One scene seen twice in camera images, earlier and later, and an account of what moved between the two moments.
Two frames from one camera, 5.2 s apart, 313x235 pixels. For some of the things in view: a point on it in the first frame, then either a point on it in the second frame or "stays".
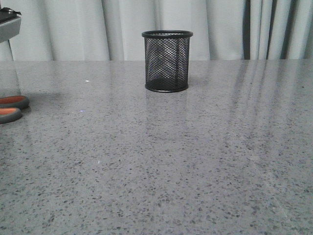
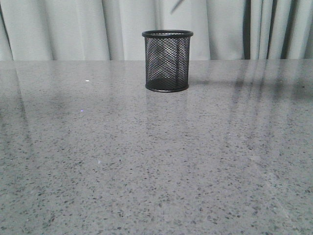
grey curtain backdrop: [111, 30] stays
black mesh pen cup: [167, 59] stays
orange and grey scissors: [11, 107] → [174, 8]
